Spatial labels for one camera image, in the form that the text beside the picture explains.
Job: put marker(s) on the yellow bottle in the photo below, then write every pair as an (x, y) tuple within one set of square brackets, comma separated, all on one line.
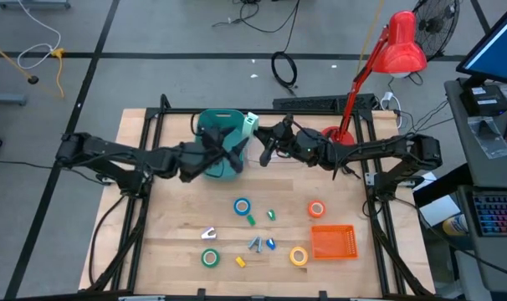
[(454, 226)]

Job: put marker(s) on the white staple remover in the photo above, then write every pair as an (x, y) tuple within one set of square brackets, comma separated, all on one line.
[(205, 235)]

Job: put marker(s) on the clear plastic bag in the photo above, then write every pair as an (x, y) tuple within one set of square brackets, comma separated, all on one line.
[(490, 138)]

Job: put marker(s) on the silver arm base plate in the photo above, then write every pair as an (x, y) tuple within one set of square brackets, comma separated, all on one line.
[(372, 179)]

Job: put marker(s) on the black aluminium frame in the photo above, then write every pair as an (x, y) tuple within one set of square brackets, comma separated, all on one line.
[(178, 111)]

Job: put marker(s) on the red desk lamp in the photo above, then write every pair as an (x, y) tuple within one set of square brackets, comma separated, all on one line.
[(400, 46)]

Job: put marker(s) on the backlit keyboard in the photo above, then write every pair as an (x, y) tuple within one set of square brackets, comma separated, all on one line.
[(500, 215)]

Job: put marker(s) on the green staple remover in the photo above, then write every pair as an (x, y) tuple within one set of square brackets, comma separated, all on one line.
[(271, 215)]

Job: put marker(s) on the green tape roll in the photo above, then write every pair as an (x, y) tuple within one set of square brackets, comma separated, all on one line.
[(203, 258)]

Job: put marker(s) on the yellow mini stapler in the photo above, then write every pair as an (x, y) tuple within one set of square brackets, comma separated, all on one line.
[(240, 262)]

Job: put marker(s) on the teal plastic bin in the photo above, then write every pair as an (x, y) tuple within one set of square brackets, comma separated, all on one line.
[(205, 119)]

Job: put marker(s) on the grey desk cart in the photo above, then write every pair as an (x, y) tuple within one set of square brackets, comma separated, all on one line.
[(462, 146)]

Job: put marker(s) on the computer monitor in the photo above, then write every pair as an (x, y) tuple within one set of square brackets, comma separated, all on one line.
[(500, 50)]

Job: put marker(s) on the mint green stapler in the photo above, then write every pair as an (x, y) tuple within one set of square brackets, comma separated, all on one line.
[(250, 124)]

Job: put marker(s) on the green marker piece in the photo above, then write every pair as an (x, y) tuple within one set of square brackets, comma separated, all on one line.
[(251, 220)]

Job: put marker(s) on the orange mesh basket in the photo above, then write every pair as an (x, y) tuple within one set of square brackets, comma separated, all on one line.
[(333, 242)]

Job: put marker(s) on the black floor fan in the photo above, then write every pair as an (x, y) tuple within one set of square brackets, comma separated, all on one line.
[(435, 25)]

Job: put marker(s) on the blue staple remover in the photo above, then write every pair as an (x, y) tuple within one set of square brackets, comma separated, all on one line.
[(271, 244)]

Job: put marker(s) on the grey staple remover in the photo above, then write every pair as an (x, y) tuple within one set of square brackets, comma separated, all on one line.
[(252, 243)]

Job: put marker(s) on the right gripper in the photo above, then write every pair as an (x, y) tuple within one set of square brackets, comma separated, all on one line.
[(285, 140)]

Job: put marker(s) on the yellow tape roll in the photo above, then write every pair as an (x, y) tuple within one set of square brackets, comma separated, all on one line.
[(291, 256)]

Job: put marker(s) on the black perforated bar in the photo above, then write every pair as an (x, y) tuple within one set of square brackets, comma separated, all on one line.
[(303, 103)]

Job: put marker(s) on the blue tape roll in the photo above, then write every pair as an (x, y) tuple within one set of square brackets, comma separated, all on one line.
[(236, 207)]

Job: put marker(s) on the orange tape roll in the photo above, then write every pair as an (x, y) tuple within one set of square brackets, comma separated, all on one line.
[(310, 209)]

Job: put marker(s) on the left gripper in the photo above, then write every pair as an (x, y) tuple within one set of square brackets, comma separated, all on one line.
[(199, 161)]

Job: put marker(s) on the yellow rod with black tip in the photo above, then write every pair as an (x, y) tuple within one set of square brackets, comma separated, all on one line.
[(33, 79)]

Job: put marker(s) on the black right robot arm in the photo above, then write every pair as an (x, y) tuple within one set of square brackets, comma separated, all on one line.
[(383, 148)]

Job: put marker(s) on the white paper sheet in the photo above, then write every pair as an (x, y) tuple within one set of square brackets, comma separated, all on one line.
[(439, 211)]

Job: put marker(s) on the black mini computer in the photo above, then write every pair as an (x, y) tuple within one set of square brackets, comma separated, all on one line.
[(483, 100)]

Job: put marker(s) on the grey table foot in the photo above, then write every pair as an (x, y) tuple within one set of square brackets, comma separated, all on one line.
[(32, 4), (4, 99)]

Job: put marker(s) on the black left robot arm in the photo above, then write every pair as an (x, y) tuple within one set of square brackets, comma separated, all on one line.
[(111, 150)]

